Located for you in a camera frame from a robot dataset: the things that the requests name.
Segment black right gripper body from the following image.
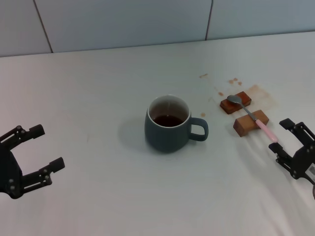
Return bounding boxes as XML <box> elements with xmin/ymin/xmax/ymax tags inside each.
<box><xmin>291</xmin><ymin>140</ymin><xmax>315</xmax><ymax>185</ymax></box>

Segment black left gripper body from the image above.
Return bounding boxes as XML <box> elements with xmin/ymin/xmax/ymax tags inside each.
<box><xmin>0</xmin><ymin>144</ymin><xmax>25</xmax><ymax>200</ymax></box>

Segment pink handled metal spoon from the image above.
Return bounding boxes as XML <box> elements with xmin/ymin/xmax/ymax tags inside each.
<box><xmin>226</xmin><ymin>94</ymin><xmax>279</xmax><ymax>143</ymax></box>

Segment grey ceramic cup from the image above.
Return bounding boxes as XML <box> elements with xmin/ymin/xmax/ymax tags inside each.
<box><xmin>144</xmin><ymin>94</ymin><xmax>210</xmax><ymax>154</ymax></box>

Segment light brown wooden block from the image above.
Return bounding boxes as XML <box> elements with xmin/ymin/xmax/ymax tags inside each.
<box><xmin>233</xmin><ymin>109</ymin><xmax>270</xmax><ymax>138</ymax></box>

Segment dark brown wooden block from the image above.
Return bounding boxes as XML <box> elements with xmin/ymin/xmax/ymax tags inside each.
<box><xmin>219</xmin><ymin>91</ymin><xmax>252</xmax><ymax>115</ymax></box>

